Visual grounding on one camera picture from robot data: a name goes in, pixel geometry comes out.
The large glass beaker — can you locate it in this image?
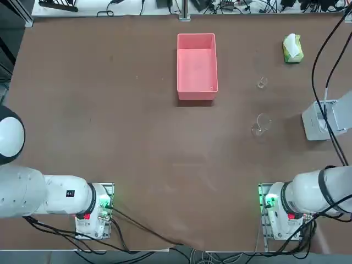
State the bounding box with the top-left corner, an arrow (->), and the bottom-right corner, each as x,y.
250,113 -> 273,138

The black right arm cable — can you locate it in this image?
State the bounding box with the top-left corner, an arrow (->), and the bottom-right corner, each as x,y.
311,0 -> 352,166

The aluminium table edge bracket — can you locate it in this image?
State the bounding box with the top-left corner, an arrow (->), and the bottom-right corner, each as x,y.
178,0 -> 192,21

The green tissue pack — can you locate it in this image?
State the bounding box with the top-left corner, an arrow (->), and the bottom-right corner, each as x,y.
282,33 -> 305,64

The black left base cable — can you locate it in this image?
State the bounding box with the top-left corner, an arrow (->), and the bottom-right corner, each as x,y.
108,206 -> 185,247

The pink plastic waste container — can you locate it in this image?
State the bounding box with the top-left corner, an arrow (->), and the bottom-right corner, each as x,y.
175,32 -> 219,101

